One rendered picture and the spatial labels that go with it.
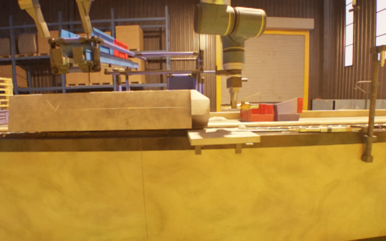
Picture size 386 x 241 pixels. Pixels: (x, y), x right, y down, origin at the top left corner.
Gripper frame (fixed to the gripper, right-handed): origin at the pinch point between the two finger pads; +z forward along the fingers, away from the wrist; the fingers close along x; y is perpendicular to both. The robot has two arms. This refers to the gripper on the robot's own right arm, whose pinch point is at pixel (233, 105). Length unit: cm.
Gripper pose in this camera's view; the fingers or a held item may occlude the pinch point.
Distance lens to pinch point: 98.7
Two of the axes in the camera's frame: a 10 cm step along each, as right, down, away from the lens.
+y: 10.0, -0.2, 0.1
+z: 0.2, 9.9, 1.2
